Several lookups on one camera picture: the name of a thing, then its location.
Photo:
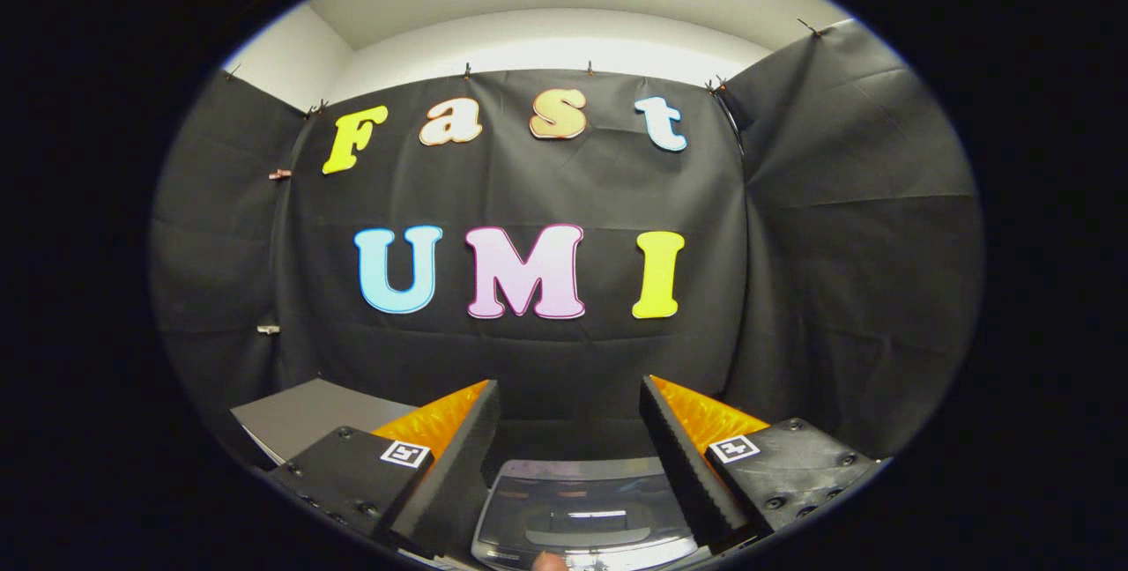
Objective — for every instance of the copper clip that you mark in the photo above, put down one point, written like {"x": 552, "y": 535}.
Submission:
{"x": 280, "y": 174}

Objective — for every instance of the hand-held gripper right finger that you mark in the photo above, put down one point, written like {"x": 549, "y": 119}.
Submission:
{"x": 683, "y": 456}

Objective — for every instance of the grey washing machine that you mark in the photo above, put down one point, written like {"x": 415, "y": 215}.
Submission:
{"x": 634, "y": 558}

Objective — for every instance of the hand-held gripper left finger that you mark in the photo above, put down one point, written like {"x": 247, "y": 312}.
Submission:
{"x": 458, "y": 465}

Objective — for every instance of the grey cabinet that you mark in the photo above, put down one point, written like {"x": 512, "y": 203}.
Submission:
{"x": 308, "y": 412}

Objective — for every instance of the black backdrop cloth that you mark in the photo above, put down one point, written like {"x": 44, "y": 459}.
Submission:
{"x": 564, "y": 192}

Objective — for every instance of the silver clip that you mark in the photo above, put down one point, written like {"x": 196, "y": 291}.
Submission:
{"x": 268, "y": 329}

